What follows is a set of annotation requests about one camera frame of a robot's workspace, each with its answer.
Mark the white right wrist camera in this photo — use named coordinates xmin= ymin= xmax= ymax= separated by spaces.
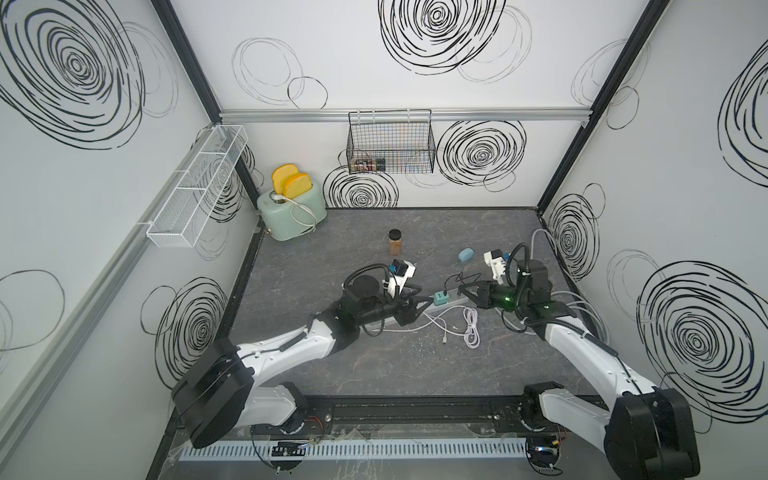
xmin=483 ymin=249 xmax=510 ymax=285

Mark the front yellow toast slice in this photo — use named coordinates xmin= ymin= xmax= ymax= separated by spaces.
xmin=282 ymin=172 xmax=313 ymax=199

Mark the mint green toaster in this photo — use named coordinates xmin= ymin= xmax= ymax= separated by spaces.
xmin=257 ymin=184 xmax=327 ymax=241

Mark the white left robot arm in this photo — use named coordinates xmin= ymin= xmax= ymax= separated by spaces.
xmin=171 ymin=274 xmax=433 ymax=449

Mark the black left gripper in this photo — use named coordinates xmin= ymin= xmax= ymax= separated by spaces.
xmin=354 ymin=283 xmax=432 ymax=329

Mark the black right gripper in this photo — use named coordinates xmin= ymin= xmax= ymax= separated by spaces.
xmin=460 ymin=278 xmax=528 ymax=312

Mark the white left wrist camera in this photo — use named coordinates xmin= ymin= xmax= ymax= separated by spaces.
xmin=386 ymin=259 xmax=416 ymax=299

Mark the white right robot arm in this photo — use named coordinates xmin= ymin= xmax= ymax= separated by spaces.
xmin=458 ymin=260 xmax=701 ymax=479

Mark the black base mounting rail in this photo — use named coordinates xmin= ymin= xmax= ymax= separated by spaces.
xmin=279 ymin=394 xmax=575 ymax=435

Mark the rear yellow toast slice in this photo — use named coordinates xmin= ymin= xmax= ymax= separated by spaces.
xmin=271 ymin=163 xmax=299 ymax=195

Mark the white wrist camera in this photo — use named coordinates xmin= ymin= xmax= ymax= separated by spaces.
xmin=483 ymin=249 xmax=510 ymax=285
xmin=386 ymin=259 xmax=416 ymax=299

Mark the white coiled charging cable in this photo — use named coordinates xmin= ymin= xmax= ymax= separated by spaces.
xmin=374 ymin=304 xmax=482 ymax=350

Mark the black wire wall basket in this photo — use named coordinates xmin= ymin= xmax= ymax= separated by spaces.
xmin=346 ymin=109 xmax=437 ymax=175

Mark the light blue earbud case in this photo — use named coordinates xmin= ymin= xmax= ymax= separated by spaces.
xmin=458 ymin=248 xmax=475 ymax=263

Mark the black charging cable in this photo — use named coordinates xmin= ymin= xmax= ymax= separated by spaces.
xmin=443 ymin=271 xmax=482 ymax=295

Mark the white slotted cable duct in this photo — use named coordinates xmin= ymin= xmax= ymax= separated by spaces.
xmin=179 ymin=438 xmax=526 ymax=462

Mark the yellow toast slice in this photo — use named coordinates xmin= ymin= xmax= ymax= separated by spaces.
xmin=282 ymin=172 xmax=313 ymax=199
xmin=271 ymin=163 xmax=299 ymax=195

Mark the white wire wall shelf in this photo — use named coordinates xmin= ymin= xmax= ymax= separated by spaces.
xmin=146 ymin=124 xmax=247 ymax=248

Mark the brown spice bottle black lid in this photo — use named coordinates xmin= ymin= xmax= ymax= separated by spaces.
xmin=388 ymin=229 xmax=402 ymax=257

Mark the white power strip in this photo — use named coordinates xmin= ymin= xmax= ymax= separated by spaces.
xmin=363 ymin=289 xmax=469 ymax=337

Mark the teal charger with black cable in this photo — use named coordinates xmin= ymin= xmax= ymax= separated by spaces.
xmin=432 ymin=291 xmax=450 ymax=306

